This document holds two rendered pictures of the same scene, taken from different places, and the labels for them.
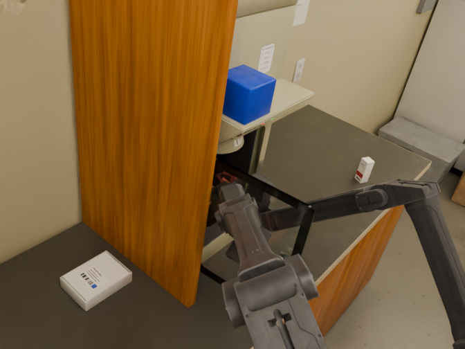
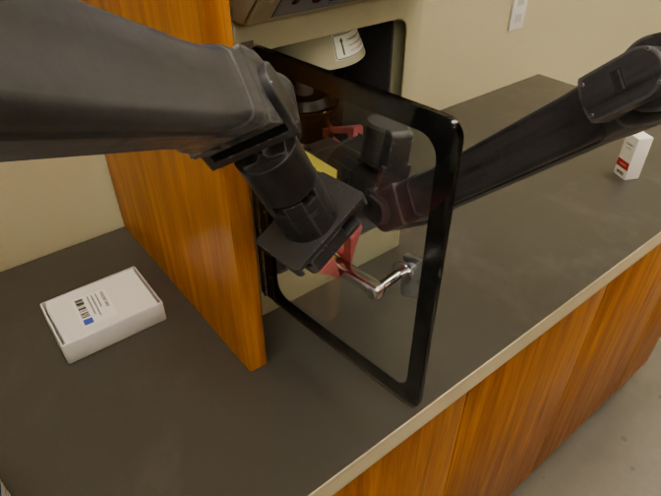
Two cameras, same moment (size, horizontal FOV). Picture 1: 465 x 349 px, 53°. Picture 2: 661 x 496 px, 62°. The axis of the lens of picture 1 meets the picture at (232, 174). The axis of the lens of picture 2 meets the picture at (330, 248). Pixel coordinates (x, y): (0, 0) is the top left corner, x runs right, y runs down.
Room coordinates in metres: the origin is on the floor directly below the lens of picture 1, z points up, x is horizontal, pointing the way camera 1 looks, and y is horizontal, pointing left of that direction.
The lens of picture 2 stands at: (0.37, -0.22, 1.58)
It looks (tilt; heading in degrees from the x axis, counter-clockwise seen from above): 37 degrees down; 17
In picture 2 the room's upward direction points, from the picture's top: straight up
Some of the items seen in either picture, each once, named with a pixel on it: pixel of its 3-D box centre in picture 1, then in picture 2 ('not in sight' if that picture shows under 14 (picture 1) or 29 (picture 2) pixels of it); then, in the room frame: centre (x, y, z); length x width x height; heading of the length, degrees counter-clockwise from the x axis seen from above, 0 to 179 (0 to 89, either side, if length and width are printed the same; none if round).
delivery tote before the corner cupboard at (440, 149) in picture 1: (415, 154); not in sight; (3.38, -1.46, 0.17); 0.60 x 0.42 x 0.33; 54
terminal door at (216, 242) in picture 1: (245, 242); (336, 236); (0.89, -0.06, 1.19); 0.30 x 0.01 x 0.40; 61
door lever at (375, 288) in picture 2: not in sight; (364, 269); (0.83, -0.11, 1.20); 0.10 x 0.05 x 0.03; 61
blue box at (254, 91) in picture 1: (243, 93); not in sight; (0.99, 0.01, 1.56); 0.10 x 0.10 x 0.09; 56
